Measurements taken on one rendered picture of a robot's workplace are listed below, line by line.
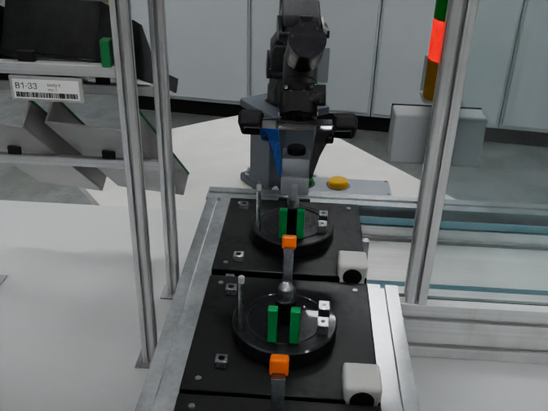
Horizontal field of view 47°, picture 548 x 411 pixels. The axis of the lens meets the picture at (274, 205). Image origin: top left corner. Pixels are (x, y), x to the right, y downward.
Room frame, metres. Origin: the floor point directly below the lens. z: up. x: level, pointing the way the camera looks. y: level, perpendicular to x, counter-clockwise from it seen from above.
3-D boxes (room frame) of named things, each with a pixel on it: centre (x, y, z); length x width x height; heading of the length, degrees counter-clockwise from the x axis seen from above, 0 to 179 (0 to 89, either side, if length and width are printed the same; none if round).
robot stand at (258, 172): (1.34, -0.02, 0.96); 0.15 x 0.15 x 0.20; 35
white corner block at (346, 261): (0.82, -0.12, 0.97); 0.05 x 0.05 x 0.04; 87
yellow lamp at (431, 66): (0.80, -0.22, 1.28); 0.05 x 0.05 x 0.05
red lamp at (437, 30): (0.80, -0.22, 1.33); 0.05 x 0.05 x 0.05
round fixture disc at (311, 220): (0.92, -0.03, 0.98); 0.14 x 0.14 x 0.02
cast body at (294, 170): (0.91, -0.03, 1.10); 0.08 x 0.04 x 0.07; 178
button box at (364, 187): (1.13, -0.13, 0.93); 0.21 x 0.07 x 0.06; 87
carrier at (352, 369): (0.67, -0.02, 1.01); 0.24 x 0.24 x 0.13; 87
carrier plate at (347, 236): (0.92, -0.03, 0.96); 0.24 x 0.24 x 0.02; 87
